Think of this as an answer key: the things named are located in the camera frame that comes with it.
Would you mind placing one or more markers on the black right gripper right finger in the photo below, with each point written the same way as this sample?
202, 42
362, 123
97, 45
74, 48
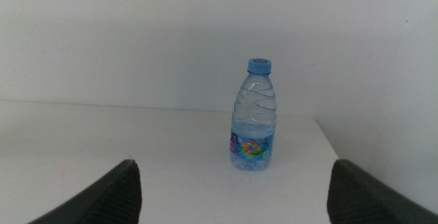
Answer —
359, 200

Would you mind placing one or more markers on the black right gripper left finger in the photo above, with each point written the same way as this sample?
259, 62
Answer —
109, 196

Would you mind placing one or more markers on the clear water bottle blue cap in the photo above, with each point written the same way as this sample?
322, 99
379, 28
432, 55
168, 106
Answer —
253, 131

